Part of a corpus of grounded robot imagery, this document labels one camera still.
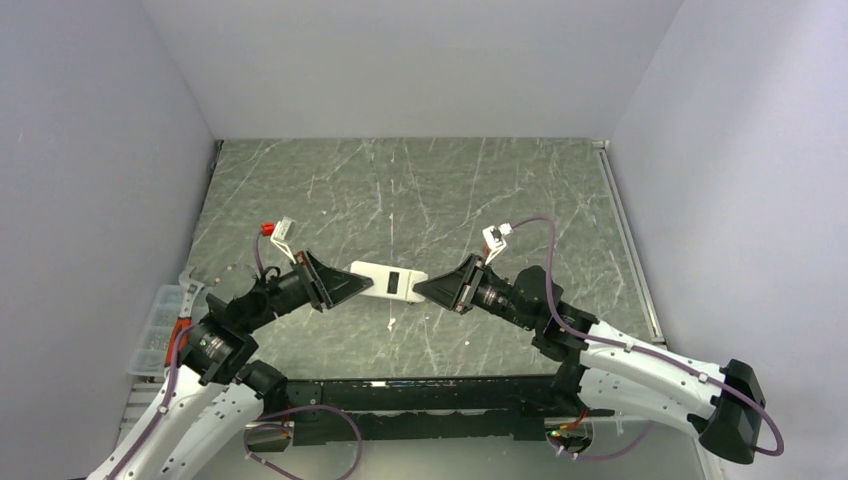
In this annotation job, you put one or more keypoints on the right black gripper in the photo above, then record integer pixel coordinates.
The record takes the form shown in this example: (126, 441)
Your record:
(456, 289)

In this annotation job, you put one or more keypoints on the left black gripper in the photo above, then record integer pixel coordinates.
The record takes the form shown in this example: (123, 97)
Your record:
(323, 284)

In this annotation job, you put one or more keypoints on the red white remote control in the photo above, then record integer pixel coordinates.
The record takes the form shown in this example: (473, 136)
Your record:
(390, 282)

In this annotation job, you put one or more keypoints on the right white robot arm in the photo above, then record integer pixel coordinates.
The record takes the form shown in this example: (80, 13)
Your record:
(603, 368)

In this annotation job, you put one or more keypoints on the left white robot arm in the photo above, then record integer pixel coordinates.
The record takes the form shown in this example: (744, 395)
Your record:
(214, 388)

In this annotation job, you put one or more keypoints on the clear plastic screw box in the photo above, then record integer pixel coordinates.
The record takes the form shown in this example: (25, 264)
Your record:
(148, 358)

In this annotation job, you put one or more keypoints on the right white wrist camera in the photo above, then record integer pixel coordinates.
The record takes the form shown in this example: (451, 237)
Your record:
(495, 241)

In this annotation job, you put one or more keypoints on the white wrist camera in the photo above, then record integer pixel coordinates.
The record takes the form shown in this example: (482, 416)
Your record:
(495, 241)
(278, 234)

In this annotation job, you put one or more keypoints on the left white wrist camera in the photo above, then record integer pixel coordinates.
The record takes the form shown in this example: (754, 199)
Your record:
(278, 234)

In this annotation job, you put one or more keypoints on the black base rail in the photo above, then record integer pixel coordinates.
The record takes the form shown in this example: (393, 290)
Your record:
(519, 407)

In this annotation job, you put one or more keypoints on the orange handled adjustable wrench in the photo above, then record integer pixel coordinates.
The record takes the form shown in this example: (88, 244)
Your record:
(191, 290)

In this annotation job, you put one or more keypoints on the aluminium frame rail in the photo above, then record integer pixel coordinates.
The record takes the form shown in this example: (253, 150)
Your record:
(656, 334)

